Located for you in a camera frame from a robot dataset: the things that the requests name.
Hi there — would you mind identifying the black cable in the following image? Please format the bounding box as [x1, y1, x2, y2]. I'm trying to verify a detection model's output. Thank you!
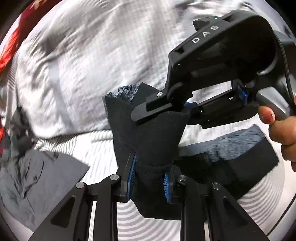
[275, 32, 296, 99]

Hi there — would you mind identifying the person's right hand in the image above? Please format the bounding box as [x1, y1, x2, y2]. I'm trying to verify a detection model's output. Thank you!
[258, 105, 296, 173]

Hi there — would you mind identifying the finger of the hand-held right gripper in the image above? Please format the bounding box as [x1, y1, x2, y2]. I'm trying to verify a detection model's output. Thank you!
[184, 79, 262, 129]
[131, 87, 193, 126]

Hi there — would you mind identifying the grey button shirt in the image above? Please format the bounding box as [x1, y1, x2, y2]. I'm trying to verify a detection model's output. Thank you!
[0, 148, 90, 232]

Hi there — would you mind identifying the black sock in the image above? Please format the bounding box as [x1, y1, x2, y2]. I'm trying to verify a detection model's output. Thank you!
[103, 82, 279, 220]

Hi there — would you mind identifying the grey striped duvet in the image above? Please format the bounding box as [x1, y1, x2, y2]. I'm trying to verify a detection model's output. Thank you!
[7, 0, 208, 142]

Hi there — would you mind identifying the white bed sheet with rings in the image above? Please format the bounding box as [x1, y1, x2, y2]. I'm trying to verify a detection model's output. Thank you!
[30, 125, 296, 241]

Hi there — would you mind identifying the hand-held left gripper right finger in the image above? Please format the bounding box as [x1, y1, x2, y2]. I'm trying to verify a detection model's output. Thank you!
[163, 167, 270, 241]

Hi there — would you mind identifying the red satin cloth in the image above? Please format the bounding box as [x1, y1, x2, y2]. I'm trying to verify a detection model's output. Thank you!
[0, 0, 50, 75]

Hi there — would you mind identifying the small red embroidered cushion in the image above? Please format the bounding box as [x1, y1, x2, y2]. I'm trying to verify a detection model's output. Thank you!
[0, 111, 8, 143]

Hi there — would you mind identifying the dark grey cloth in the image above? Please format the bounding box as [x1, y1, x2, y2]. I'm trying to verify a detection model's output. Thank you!
[8, 108, 35, 153]

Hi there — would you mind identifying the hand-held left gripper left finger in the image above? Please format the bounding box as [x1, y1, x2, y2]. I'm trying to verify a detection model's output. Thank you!
[29, 153, 137, 241]

